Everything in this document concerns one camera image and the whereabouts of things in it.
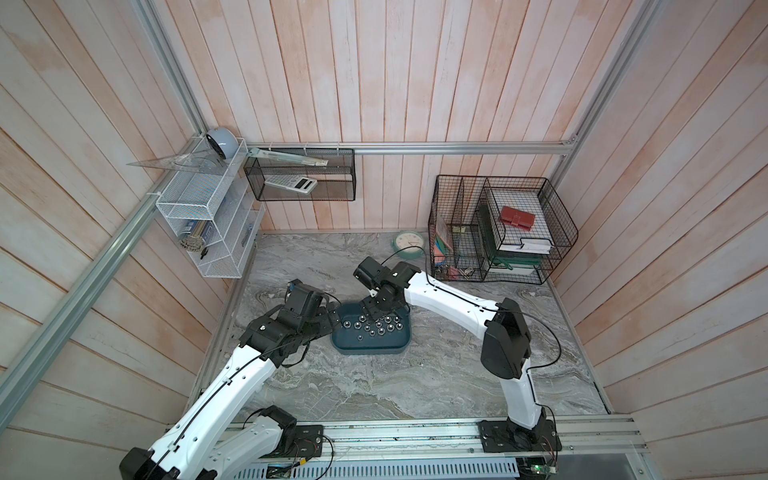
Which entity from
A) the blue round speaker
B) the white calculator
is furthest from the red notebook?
the blue round speaker

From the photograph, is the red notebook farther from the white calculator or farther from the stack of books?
the white calculator

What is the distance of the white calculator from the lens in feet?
3.26
